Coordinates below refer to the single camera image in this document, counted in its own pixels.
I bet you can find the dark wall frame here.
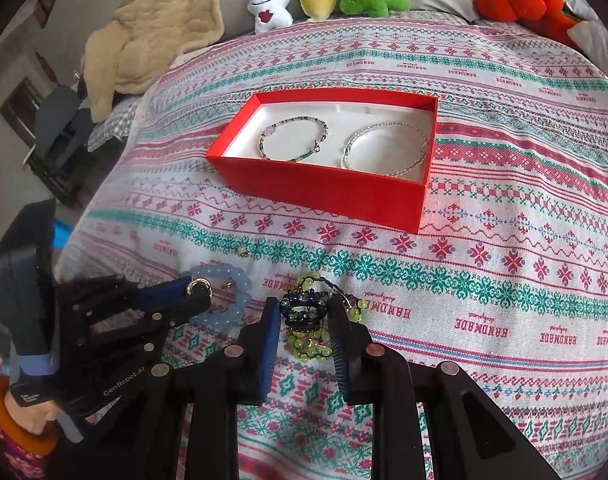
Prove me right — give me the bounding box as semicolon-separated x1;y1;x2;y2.
0;77;48;134

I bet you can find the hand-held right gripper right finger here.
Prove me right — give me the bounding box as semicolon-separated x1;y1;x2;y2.
327;295;560;480

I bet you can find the red jewelry box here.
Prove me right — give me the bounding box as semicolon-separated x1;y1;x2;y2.
206;87;439;235

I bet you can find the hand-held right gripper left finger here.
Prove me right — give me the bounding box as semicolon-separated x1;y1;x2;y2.
145;297;283;480

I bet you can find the blue bead bracelet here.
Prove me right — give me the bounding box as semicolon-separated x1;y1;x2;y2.
181;266;255;327

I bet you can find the white plush toy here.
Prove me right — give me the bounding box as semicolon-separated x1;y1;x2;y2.
247;0;295;35

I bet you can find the orange pumpkin plush toy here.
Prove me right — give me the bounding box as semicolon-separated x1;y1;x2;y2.
468;0;582;51

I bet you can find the person's left hand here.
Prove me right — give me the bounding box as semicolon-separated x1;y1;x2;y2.
6;396;62;443

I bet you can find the dark beaded bracelet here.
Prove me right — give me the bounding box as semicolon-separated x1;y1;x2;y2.
257;115;330;164

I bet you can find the yellow-green bead bracelet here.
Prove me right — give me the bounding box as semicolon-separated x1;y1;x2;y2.
284;271;370;361

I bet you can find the dark grey chair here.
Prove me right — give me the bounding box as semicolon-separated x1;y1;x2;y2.
26;85;98;207

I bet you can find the black beaded bracelet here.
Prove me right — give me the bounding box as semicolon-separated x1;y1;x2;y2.
280;290;331;334

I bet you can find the person's left forearm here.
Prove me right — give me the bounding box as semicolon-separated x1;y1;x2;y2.
0;407;50;480

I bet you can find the patterned bedspread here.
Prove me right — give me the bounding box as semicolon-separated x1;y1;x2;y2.
54;10;608;480

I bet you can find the blue object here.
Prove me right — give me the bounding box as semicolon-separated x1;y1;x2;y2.
49;219;73;249

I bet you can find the grey checked sheet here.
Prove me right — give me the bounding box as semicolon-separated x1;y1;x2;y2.
86;94;146;154

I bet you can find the wall picture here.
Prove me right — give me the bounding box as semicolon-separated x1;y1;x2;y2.
33;0;61;29

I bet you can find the beige quilted blanket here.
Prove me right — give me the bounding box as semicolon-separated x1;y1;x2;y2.
81;0;243;124

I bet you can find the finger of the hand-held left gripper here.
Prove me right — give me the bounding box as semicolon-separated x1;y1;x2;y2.
79;294;213;361
59;274;197;318

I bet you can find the white deer print pillow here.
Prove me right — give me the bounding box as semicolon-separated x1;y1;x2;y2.
564;0;608;68

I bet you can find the clear beaded bracelet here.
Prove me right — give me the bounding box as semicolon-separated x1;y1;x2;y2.
340;122;431;179

